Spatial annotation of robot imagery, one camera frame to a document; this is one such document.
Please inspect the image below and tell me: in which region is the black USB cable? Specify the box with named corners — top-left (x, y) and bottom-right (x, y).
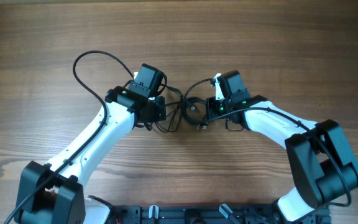
top-left (135, 85), bottom-right (185, 134)
top-left (180, 96), bottom-right (209, 131)

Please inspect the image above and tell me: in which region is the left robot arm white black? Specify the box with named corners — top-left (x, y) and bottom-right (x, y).
top-left (11, 63), bottom-right (167, 223)

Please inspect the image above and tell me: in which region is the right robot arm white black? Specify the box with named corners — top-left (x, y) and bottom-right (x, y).
top-left (206, 70), bottom-right (358, 223)

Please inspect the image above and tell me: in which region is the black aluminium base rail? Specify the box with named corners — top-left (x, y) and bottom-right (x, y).
top-left (104, 203), bottom-right (332, 224)

